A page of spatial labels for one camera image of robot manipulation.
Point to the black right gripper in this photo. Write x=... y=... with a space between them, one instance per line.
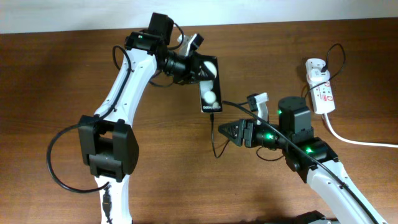
x=240 y=137

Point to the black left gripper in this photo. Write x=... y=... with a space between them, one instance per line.
x=191 y=71

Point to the black Galaxy flip phone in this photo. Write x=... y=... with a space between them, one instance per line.
x=210 y=91

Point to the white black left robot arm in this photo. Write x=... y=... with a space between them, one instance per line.
x=108 y=144

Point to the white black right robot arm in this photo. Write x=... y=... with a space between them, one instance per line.
x=316 y=163

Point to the white charger adapter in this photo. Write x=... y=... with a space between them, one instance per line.
x=315 y=75

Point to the white power strip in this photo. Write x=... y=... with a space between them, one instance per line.
x=321 y=93

